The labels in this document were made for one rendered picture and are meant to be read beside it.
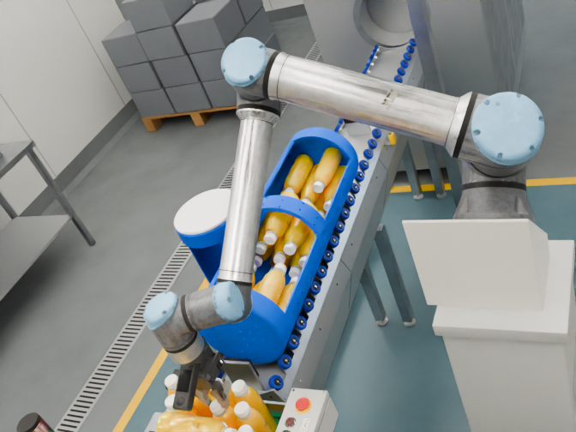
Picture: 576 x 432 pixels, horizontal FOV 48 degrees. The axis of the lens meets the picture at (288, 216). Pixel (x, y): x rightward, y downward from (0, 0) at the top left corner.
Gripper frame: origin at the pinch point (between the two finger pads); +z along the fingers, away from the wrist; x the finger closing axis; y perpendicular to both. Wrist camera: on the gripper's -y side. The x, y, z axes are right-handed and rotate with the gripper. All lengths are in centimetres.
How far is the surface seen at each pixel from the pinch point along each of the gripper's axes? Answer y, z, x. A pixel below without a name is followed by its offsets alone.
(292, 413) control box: 0.6, 0.4, -21.7
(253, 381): 17.5, 13.5, 2.1
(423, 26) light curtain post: 165, -21, -29
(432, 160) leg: 219, 83, -2
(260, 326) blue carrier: 24.7, -3.0, -4.1
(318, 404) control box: 4.0, 0.4, -27.6
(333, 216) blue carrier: 77, 2, -9
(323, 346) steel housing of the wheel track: 41.3, 26.2, -8.8
